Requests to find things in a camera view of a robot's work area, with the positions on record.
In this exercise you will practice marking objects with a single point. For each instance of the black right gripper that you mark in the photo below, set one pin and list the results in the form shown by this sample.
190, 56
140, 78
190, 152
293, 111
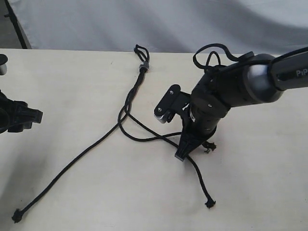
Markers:
195, 134

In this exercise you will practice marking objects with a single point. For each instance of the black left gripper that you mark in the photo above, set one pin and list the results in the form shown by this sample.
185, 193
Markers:
7, 110

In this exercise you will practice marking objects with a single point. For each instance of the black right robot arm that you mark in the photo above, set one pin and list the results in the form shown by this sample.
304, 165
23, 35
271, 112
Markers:
259, 79

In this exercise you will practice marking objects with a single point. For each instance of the black backdrop stand pole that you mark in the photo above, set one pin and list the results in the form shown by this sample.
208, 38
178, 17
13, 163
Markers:
22, 38

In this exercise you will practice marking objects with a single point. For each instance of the grey backdrop cloth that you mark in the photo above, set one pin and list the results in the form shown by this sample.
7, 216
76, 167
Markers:
270, 26

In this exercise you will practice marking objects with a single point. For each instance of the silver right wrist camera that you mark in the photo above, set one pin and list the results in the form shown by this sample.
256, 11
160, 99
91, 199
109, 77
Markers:
173, 102

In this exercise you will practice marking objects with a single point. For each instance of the clear adhesive tape piece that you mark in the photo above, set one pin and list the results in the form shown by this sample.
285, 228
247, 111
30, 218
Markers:
144, 66

